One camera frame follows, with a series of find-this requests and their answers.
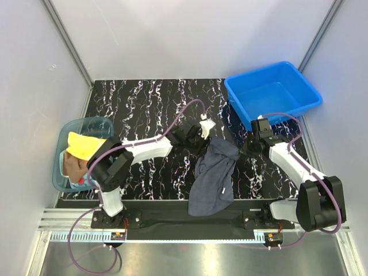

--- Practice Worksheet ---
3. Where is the dark grey-blue towel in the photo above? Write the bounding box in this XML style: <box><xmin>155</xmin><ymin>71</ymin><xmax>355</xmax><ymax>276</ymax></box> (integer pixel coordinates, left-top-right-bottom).
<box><xmin>188</xmin><ymin>137</ymin><xmax>240</xmax><ymax>217</ymax></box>

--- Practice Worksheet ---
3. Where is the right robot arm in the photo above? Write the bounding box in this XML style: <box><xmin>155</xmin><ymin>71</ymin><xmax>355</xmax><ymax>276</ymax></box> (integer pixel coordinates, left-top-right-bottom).
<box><xmin>241</xmin><ymin>117</ymin><xmax>346</xmax><ymax>234</ymax></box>

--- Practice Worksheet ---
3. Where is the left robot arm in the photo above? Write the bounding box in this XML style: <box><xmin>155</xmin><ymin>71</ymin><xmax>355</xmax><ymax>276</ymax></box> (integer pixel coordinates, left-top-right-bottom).
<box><xmin>87</xmin><ymin>119</ymin><xmax>216</xmax><ymax>228</ymax></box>

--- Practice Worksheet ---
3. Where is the blue plastic bin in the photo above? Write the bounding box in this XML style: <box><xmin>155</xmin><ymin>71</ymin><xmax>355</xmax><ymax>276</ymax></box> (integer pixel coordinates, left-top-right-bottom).
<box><xmin>224</xmin><ymin>62</ymin><xmax>323</xmax><ymax>131</ymax></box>

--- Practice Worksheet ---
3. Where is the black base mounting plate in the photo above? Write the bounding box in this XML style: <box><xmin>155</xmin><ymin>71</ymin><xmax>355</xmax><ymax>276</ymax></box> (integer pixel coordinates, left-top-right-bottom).
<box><xmin>91</xmin><ymin>200</ymin><xmax>294</xmax><ymax>242</ymax></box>

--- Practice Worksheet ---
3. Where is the clear teal plastic bin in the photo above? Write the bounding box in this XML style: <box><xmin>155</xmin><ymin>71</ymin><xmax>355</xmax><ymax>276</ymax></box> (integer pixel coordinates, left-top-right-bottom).
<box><xmin>52</xmin><ymin>117</ymin><xmax>114</xmax><ymax>193</ymax></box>

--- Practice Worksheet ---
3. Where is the yellow towel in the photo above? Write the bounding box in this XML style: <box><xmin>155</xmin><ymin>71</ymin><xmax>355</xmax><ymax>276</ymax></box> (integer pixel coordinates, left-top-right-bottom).
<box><xmin>66</xmin><ymin>132</ymin><xmax>106</xmax><ymax>161</ymax></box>

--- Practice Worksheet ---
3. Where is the brown towel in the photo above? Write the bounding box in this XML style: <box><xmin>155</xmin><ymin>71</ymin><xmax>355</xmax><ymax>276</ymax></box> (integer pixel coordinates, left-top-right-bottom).
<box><xmin>63</xmin><ymin>152</ymin><xmax>88</xmax><ymax>186</ymax></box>

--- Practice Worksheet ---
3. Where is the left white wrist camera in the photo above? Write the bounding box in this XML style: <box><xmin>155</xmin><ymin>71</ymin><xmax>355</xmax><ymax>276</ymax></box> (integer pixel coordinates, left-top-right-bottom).
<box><xmin>200</xmin><ymin>114</ymin><xmax>216</xmax><ymax>140</ymax></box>

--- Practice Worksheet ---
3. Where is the aluminium rail with cable duct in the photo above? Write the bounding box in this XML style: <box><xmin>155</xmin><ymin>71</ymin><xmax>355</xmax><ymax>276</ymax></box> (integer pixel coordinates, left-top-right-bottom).
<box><xmin>37</xmin><ymin>209</ymin><xmax>351</xmax><ymax>245</ymax></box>

